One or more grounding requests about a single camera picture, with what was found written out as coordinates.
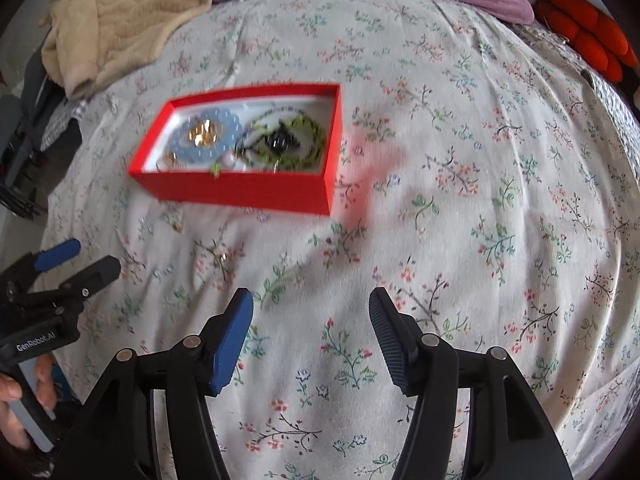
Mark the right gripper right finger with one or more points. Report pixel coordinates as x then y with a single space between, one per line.
509 436

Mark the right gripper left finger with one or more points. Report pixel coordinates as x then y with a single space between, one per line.
114 437

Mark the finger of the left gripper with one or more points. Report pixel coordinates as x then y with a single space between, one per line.
91 280
55 256

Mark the black flower jewelry piece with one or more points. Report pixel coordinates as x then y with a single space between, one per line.
282 140

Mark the red jewelry box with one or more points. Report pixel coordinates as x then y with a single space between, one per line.
209 148

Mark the left hand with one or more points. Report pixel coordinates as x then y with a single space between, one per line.
27 399

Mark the dark chair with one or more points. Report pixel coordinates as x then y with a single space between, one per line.
38 125

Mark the floral bed sheet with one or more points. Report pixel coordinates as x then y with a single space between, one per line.
481 182

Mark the beige fleece blanket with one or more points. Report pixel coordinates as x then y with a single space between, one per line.
93 43

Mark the grey knitted blanket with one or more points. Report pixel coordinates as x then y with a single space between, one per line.
620 109

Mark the orange plush toy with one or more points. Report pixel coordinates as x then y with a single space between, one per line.
596 37

